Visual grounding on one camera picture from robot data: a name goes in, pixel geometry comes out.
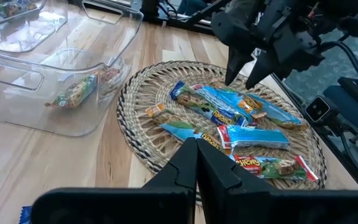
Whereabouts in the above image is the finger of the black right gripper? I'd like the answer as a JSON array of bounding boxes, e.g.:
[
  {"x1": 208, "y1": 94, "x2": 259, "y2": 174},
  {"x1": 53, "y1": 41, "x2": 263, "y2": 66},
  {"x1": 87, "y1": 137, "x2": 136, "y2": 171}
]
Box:
[
  {"x1": 245, "y1": 50, "x2": 282, "y2": 90},
  {"x1": 224, "y1": 45, "x2": 254, "y2": 87}
]

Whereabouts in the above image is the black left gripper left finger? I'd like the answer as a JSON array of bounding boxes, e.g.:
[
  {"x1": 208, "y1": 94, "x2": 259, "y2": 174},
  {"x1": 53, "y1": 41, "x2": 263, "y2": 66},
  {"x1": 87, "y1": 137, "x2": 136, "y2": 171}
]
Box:
[{"x1": 30, "y1": 137, "x2": 198, "y2": 224}]

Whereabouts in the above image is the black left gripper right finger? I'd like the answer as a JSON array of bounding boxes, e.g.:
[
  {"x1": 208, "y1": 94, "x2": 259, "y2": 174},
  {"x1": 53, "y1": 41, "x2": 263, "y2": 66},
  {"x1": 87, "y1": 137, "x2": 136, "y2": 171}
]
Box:
[{"x1": 196, "y1": 138, "x2": 358, "y2": 224}]

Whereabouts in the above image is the orange Chewy granola bar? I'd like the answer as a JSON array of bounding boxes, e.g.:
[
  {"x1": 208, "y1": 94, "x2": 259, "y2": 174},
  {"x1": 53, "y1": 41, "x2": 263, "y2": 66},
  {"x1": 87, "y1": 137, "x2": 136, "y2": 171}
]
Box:
[{"x1": 211, "y1": 81, "x2": 267, "y2": 121}]

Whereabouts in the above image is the orange-ended blue granola bar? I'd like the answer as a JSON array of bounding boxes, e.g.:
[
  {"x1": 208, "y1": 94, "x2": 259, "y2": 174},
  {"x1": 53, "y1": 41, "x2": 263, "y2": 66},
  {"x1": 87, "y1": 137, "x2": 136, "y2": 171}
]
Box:
[{"x1": 247, "y1": 92, "x2": 308, "y2": 131}]

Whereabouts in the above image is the red Chewy granola bar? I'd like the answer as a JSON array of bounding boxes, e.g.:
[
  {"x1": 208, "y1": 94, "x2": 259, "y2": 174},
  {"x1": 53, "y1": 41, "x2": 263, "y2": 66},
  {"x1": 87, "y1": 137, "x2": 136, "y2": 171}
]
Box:
[{"x1": 227, "y1": 154, "x2": 320, "y2": 183}]

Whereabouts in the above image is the dark-blue-ended Chewy granola bar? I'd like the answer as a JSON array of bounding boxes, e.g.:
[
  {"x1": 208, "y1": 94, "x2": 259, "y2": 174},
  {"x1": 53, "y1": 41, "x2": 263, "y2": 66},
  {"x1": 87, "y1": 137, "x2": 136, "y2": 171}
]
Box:
[{"x1": 169, "y1": 80, "x2": 252, "y2": 128}]

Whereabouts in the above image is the orange-ended Chewy granola bar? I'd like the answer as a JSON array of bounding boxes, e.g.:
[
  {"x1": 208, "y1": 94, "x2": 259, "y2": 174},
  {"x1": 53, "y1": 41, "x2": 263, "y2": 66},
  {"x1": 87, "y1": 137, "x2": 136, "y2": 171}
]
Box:
[{"x1": 144, "y1": 103, "x2": 228, "y2": 154}]

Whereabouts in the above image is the red-ended green granola bar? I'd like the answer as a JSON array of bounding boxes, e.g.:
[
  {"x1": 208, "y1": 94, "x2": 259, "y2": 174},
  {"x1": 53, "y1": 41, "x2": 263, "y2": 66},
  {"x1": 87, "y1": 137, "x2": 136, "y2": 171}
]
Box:
[{"x1": 44, "y1": 67, "x2": 121, "y2": 110}]

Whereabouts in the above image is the oatmeal raisin granola bar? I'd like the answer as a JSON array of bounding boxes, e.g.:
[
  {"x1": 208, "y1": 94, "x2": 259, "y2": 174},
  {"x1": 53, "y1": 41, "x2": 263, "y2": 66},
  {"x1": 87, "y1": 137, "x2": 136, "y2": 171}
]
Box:
[{"x1": 18, "y1": 205, "x2": 34, "y2": 224}]

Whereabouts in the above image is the person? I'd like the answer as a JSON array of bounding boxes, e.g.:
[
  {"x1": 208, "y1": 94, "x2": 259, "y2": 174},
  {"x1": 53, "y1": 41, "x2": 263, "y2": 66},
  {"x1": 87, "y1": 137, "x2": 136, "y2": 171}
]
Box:
[{"x1": 176, "y1": 0, "x2": 213, "y2": 16}]

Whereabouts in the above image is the round woven straw placemat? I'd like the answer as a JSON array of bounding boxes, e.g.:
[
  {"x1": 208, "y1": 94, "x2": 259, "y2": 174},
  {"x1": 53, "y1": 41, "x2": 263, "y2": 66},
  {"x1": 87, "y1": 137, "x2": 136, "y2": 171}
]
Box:
[{"x1": 116, "y1": 60, "x2": 328, "y2": 191}]

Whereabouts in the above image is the blue office chair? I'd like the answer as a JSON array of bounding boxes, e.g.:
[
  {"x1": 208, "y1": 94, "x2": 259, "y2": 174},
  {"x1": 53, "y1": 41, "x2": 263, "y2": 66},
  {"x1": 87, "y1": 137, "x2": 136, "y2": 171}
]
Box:
[{"x1": 323, "y1": 76, "x2": 358, "y2": 170}]

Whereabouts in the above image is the clear plastic bin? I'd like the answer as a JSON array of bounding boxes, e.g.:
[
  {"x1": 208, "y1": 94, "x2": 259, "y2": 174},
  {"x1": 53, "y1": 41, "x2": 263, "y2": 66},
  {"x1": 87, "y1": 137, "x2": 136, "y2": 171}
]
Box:
[
  {"x1": 0, "y1": 0, "x2": 69, "y2": 54},
  {"x1": 0, "y1": 0, "x2": 145, "y2": 138}
]

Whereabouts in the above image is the small table-level camera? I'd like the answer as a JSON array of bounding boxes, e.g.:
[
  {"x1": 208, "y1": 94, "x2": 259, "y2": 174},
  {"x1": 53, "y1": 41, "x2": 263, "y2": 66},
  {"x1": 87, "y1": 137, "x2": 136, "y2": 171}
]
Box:
[{"x1": 304, "y1": 95, "x2": 332, "y2": 124}]

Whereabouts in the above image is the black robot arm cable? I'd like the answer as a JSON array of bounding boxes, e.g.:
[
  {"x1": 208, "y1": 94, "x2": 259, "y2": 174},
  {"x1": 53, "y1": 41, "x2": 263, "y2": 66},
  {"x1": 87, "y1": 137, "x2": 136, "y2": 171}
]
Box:
[{"x1": 318, "y1": 40, "x2": 358, "y2": 90}]

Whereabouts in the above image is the black camera cable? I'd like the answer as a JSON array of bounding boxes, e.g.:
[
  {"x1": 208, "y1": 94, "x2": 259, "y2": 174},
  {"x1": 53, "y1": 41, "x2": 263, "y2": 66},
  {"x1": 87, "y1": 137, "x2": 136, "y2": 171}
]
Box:
[{"x1": 328, "y1": 121, "x2": 358, "y2": 190}]

